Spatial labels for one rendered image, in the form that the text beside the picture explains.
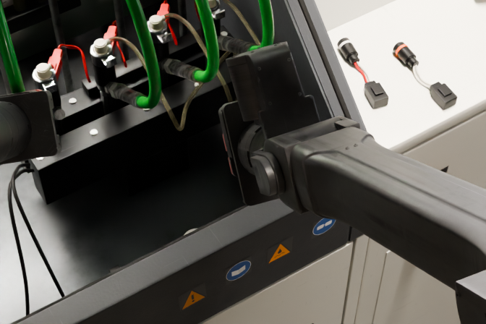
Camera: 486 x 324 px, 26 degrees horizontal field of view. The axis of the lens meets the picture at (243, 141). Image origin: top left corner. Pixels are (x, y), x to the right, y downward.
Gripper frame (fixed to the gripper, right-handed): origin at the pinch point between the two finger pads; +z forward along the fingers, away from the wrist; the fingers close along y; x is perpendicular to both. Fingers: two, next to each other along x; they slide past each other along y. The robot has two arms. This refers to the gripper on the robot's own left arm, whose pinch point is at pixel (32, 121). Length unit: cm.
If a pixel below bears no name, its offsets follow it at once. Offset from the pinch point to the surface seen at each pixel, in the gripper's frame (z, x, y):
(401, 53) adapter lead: 40, 0, -41
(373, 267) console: 52, 33, -32
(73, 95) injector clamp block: 30.6, -1.1, 4.3
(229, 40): 28.0, -5.1, -18.6
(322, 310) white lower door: 51, 38, -23
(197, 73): 18.5, -1.8, -15.4
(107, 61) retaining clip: 20.0, -5.0, -4.0
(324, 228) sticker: 32.7, 22.1, -26.7
